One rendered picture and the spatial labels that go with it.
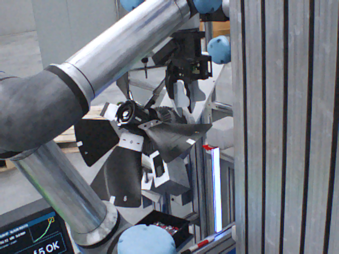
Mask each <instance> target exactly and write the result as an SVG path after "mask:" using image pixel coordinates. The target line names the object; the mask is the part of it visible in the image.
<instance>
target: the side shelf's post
mask: <svg viewBox="0 0 339 254"><path fill-rule="evenodd" d="M226 177H227V195H228V224H231V223H232V222H234V221H235V172H234V169H232V168H230V167H226Z"/></svg>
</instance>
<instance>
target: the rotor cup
mask: <svg viewBox="0 0 339 254"><path fill-rule="evenodd" d="M125 111H127V112H128V113H127V115H125V116H124V115H123V114H124V112H125ZM135 117H138V118H140V119H141V121H140V120H138V119H135ZM152 120H158V121H160V115H159V112H158V111H156V110H155V109H153V108H144V106H141V105H140V104H138V103H136V102H135V101H134V100H126V101H124V102H123V104H121V106H120V107H119V108H118V110H117V112H116V115H115V122H116V125H117V126H118V127H120V128H121V129H122V128H124V129H126V130H127V132H129V133H130V134H135V135H139V136H142V137H144V141H143V142H146V141H148V140H150V138H149V136H148V135H147V133H146V131H144V130H142V129H139V128H137V127H138V126H139V125H141V124H144V123H146V122H150V121H152Z"/></svg>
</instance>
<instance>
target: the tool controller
mask: <svg viewBox="0 0 339 254"><path fill-rule="evenodd" d="M15 252H20V253H21V254H75V252H74V248H73V245H72V242H71V239H70V235H69V232H68V230H67V226H66V223H65V220H64V219H63V218H62V217H61V216H60V215H59V214H58V213H57V212H56V211H55V210H54V209H53V208H52V207H51V205H50V204H49V203H48V201H47V200H46V199H45V198H40V199H39V200H36V201H34V202H31V203H30V204H29V203H28V204H25V205H23V206H21V207H19V208H16V209H14V210H10V211H9V212H6V213H4V214H2V215H0V254H14V253H15Z"/></svg>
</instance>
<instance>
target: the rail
mask: <svg viewBox="0 0 339 254"><path fill-rule="evenodd" d="M234 225H235V221H234V222H232V223H231V224H228V225H227V226H226V227H224V228H222V231H219V232H218V233H216V232H214V233H213V234H211V235H210V236H208V237H206V238H205V239H203V240H202V241H204V240H206V239H208V238H210V237H212V236H213V237H214V238H215V240H214V241H211V242H210V243H208V244H206V245H204V246H202V247H200V248H198V249H196V250H194V251H192V252H191V253H189V254H226V253H228V252H229V251H230V250H232V249H234V248H235V247H236V241H234V240H233V239H232V226H234ZM202 241H200V242H198V243H197V244H199V243H201V242H202ZM197 244H195V245H197ZM195 245H193V246H195ZM193 246H192V247H193ZM190 248H191V247H190Z"/></svg>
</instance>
